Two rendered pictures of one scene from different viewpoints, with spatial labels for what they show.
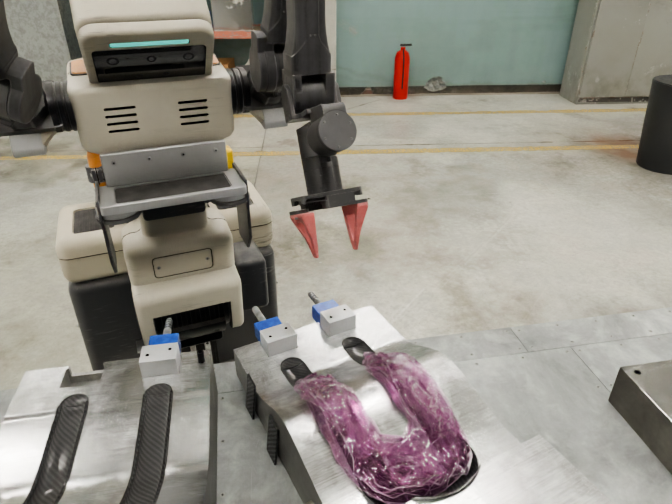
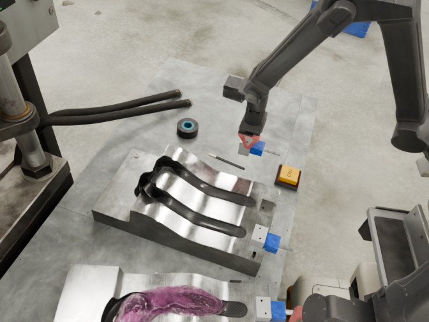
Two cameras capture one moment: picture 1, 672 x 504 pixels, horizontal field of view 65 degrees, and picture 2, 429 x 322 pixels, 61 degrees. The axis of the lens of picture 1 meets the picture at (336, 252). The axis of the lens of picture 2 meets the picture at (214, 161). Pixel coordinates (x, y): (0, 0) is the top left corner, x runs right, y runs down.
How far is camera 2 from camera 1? 0.77 m
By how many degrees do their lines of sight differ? 81
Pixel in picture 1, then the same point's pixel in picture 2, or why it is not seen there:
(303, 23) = (411, 278)
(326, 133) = (312, 300)
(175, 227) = not seen: hidden behind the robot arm
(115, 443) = (219, 212)
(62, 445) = (230, 197)
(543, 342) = not seen: outside the picture
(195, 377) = (242, 249)
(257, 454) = not seen: hidden behind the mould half
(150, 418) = (227, 227)
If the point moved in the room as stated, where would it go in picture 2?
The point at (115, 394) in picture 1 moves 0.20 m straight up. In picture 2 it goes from (247, 216) to (261, 172)
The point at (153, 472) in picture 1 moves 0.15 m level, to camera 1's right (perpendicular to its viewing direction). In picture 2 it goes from (198, 222) to (168, 264)
